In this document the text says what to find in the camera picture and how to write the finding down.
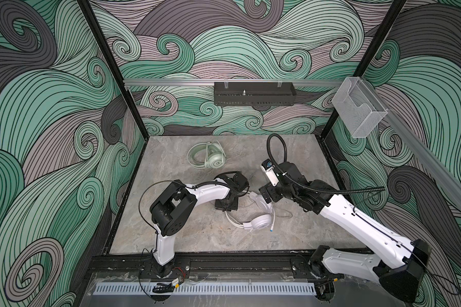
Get black frame post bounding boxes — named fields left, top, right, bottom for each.
left=77, top=0, right=149, bottom=143
left=318, top=0, right=407, bottom=142

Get white slotted cable duct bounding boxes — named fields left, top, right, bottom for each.
left=93, top=281, right=316, bottom=296

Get aluminium wall rail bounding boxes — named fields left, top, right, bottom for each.
left=123, top=78, right=343, bottom=88

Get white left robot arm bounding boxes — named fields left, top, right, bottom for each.
left=149, top=171, right=250, bottom=269

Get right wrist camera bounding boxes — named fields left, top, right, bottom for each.
left=261, top=159, right=279, bottom=186

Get black frame post left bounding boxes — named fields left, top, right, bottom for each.
left=77, top=0, right=149, bottom=143

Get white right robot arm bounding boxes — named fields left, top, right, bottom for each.
left=259, top=159, right=432, bottom=303

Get black frame post right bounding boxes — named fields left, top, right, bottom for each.
left=318, top=0, right=407, bottom=142

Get grey white headphone cable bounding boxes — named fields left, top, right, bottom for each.
left=272, top=203, right=295, bottom=220

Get white headphones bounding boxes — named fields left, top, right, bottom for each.
left=225, top=192, right=277, bottom=232

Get black perforated wall tray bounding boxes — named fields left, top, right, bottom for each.
left=213, top=83, right=297, bottom=107

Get clear plastic wall bin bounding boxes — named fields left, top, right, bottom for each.
left=332, top=77, right=387, bottom=139

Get mint green headphones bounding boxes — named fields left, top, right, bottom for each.
left=186, top=141, right=227, bottom=170

